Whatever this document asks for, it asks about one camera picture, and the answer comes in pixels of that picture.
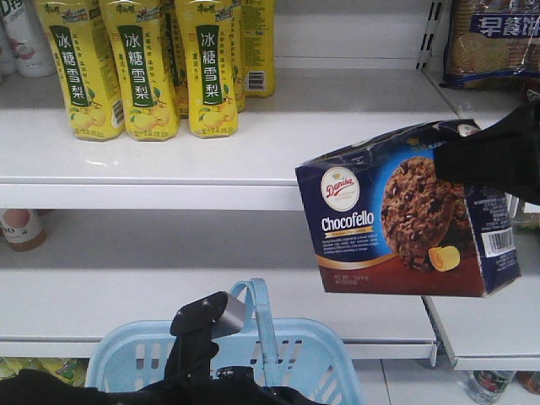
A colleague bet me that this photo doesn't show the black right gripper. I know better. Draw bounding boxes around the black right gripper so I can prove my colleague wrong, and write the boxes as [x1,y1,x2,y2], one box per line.
[434,101,539,203]

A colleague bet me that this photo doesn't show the Chocofello cookie box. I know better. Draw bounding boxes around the Chocofello cookie box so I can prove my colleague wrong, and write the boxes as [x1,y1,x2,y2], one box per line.
[295,120,521,297]

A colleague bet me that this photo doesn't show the light blue shopping basket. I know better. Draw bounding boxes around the light blue shopping basket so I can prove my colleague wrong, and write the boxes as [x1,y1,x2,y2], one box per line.
[86,278,365,404]

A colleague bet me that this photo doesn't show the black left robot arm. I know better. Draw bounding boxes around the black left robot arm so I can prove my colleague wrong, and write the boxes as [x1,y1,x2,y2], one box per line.
[1,291,310,404]

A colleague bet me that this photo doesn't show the breakfast biscuit package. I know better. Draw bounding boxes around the breakfast biscuit package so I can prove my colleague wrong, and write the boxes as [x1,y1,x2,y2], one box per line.
[444,1,539,89]

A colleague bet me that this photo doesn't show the bottle on bottom shelf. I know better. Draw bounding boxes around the bottle on bottom shelf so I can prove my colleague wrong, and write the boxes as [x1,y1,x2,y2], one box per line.
[466,370,516,404]

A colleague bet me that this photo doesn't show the yellow pear drink bottle back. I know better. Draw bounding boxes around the yellow pear drink bottle back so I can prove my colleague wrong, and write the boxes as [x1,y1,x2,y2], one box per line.
[232,0,276,101]

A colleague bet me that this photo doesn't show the yellow pear drink bottle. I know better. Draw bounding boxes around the yellow pear drink bottle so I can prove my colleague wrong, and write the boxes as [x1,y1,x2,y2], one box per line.
[35,1,125,142]
[175,1,238,138]
[232,0,276,101]
[99,1,180,142]

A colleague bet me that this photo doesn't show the yellow pear drink bottle right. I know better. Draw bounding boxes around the yellow pear drink bottle right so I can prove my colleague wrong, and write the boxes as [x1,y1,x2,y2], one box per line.
[175,1,238,138]

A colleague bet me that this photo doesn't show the yellow pear drink bottle middle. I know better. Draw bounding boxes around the yellow pear drink bottle middle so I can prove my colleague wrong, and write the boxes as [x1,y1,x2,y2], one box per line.
[99,1,180,142]

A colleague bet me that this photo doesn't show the white supermarket shelf unit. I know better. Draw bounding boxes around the white supermarket shelf unit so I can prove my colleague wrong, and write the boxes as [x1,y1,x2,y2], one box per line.
[1,1,539,370]

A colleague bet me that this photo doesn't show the yellow pear drink bottle left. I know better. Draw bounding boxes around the yellow pear drink bottle left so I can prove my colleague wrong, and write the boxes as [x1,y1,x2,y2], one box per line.
[35,1,125,142]

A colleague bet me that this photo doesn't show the yellow green snack bags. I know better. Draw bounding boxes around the yellow green snack bags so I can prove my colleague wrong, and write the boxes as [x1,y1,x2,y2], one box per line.
[1,357,89,386]

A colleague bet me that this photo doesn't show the peach drink bottle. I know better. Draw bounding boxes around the peach drink bottle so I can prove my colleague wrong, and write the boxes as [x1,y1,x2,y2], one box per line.
[1,208,46,251]

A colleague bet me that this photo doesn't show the white lychee drink bottle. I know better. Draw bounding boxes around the white lychee drink bottle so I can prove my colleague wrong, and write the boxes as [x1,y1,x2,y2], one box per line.
[1,0,57,78]

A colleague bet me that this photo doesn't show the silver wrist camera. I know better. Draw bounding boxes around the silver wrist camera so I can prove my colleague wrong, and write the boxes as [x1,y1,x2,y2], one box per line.
[211,293,246,339]

